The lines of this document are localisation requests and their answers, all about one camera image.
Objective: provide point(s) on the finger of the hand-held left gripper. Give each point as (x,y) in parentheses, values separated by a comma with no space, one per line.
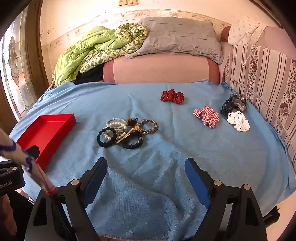
(33,152)

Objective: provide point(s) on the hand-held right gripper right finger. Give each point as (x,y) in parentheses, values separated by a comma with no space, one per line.
(196,183)

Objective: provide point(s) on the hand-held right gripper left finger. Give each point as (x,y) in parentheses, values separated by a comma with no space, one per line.
(97,178)

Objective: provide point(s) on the red tray box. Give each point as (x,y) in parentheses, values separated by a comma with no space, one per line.
(46,132)

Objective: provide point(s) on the brown black hair clasp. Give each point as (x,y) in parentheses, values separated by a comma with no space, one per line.
(131,121)

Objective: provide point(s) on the person's left hand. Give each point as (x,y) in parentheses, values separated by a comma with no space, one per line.
(8,215)

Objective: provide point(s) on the light blue blanket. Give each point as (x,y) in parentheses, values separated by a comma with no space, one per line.
(173,143)

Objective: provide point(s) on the white dotted scrunchie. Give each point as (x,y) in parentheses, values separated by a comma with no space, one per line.
(238,121)

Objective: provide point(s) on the navy dotted scrunchie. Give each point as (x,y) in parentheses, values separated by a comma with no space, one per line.
(226,106)

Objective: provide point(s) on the stained glass window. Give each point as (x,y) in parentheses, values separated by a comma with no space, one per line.
(16,69)

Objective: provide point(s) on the grey floral scrunchie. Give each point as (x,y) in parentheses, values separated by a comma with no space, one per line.
(240,100)

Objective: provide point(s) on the black cloth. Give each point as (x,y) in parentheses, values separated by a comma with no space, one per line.
(90,75)

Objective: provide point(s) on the green comforter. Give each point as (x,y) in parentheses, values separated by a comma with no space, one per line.
(92,48)

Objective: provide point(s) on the pink sofa bolster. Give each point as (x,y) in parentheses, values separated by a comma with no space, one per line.
(159,69)

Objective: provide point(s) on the striped floral sofa cover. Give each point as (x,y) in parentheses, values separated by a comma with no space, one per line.
(266,76)

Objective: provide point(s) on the grey quilted pillow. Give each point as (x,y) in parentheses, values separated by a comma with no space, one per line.
(180,37)

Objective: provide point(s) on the pink cushion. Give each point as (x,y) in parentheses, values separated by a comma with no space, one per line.
(225,33)

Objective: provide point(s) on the white patterned pillow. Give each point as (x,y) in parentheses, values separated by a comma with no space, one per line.
(245,31)

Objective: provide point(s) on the pink sofa backrest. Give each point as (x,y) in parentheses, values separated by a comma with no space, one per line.
(275,39)

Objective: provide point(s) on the brown wooden window frame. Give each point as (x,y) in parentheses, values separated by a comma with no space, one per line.
(34,46)

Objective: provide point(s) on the wall light switch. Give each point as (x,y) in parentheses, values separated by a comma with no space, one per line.
(128,2)

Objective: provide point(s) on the dark wooden frame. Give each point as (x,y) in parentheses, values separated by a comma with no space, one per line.
(266,9)

